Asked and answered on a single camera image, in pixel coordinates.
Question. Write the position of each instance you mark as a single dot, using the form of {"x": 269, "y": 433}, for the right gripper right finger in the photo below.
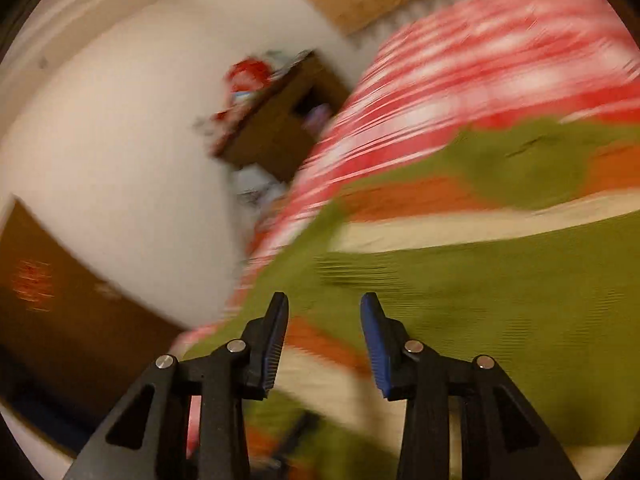
{"x": 502, "y": 436}

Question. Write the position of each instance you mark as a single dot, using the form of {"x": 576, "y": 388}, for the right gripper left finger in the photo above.
{"x": 184, "y": 419}

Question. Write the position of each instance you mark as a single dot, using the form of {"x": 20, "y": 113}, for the green knitted sweater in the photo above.
{"x": 563, "y": 325}

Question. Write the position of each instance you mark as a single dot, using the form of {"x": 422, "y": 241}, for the dark wooden door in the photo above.
{"x": 71, "y": 343}

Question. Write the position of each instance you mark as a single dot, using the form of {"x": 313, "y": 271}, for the white cardboard box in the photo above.
{"x": 254, "y": 187}

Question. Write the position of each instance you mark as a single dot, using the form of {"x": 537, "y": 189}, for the dark wooden desk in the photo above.
{"x": 272, "y": 133}

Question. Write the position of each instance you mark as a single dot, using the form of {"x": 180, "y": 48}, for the folded linens in desk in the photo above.
{"x": 317, "y": 119}

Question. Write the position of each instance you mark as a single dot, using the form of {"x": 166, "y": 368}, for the red gift bag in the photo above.
{"x": 251, "y": 74}

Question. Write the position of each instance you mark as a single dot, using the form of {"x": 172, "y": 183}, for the red white plaid bedsheet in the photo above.
{"x": 496, "y": 124}

